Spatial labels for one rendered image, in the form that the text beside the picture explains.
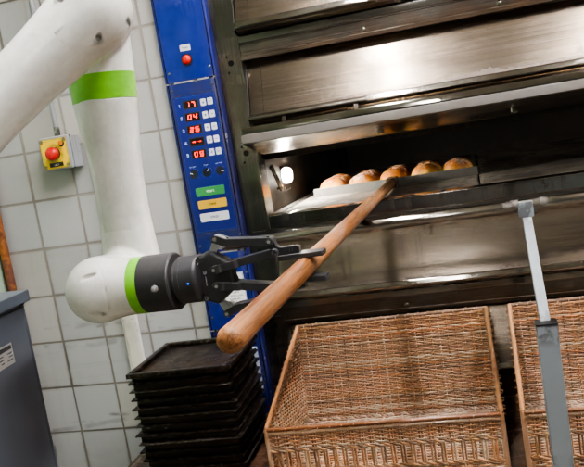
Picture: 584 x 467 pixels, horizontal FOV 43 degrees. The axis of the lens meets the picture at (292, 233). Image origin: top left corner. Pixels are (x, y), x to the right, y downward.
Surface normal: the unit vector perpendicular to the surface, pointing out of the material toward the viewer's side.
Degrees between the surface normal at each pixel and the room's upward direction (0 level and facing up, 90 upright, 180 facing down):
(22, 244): 90
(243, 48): 90
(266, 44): 90
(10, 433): 90
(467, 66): 70
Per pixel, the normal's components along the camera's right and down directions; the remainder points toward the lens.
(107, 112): 0.26, 0.20
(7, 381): 0.97, -0.14
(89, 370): -0.22, 0.16
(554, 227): -0.27, -0.18
